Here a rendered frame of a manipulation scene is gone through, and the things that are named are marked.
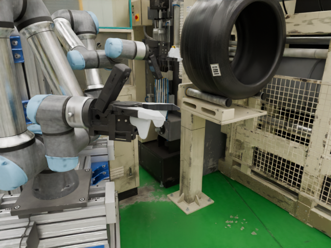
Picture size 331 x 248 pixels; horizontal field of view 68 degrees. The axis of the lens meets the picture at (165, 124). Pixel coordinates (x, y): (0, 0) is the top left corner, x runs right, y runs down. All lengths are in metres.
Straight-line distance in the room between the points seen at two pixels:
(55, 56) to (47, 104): 0.18
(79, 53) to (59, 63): 0.31
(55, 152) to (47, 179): 0.24
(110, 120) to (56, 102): 0.14
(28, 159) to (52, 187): 0.17
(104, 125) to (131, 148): 1.29
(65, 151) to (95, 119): 0.12
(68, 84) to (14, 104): 0.14
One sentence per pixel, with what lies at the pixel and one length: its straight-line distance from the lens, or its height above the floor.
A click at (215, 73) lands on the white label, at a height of 1.06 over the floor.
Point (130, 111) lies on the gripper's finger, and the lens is 0.49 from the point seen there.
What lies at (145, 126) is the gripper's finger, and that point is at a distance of 0.48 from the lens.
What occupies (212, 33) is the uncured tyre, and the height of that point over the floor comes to 1.23.
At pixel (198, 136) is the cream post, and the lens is 1.74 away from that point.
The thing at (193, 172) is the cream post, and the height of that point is 0.28.
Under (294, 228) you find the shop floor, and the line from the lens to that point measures 2.00.
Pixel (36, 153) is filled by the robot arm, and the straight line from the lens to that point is 0.77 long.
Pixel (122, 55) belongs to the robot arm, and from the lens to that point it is 1.02.
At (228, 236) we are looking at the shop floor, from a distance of 1.79.
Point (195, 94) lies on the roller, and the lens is 1.46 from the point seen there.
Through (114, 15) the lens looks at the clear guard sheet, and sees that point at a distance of 1.71.
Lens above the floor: 1.21
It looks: 19 degrees down
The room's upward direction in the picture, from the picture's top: straight up
